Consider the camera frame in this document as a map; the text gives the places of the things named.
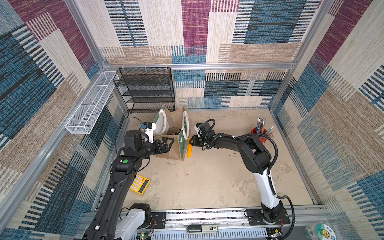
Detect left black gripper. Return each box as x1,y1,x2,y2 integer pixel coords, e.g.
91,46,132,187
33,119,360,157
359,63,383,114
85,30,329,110
137,137,174,161

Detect yellow utility knife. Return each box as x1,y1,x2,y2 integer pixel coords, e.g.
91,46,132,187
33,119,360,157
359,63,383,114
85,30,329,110
187,143,193,158

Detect green Christmas burlap tote bag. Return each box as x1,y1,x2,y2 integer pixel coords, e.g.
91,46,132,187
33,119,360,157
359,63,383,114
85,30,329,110
154,105,190,161

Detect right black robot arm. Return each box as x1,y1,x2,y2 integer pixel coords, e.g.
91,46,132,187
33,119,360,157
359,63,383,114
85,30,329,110
189,119,295,226

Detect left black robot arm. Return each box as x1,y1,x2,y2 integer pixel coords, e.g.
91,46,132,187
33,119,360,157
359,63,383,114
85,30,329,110
82,130,175,240

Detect yellow calculator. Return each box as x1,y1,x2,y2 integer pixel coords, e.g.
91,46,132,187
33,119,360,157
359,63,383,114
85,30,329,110
130,175,150,195

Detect red pencil cup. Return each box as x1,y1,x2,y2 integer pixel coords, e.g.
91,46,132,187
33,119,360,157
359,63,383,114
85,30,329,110
251,128,267,144

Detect pencils in cup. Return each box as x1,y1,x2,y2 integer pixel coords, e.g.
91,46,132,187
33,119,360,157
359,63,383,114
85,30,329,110
256,118,274,137

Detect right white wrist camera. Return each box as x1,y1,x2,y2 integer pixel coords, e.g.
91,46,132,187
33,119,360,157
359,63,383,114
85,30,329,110
194,123,203,137

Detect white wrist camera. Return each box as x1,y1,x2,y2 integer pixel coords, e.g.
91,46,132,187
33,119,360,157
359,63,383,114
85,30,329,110
142,122,156,143
194,123,203,137

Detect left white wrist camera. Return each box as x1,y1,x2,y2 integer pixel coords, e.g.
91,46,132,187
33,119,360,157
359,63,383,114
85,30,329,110
142,122,156,143

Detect black wire mesh shelf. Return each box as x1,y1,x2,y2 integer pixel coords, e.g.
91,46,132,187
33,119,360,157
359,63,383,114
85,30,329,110
114,67,176,114

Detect white wire mesh basket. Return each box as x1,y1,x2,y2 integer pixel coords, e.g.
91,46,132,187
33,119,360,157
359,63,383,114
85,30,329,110
65,72,117,135

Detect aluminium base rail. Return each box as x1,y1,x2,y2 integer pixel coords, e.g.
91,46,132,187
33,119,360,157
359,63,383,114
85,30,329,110
77,205,334,240

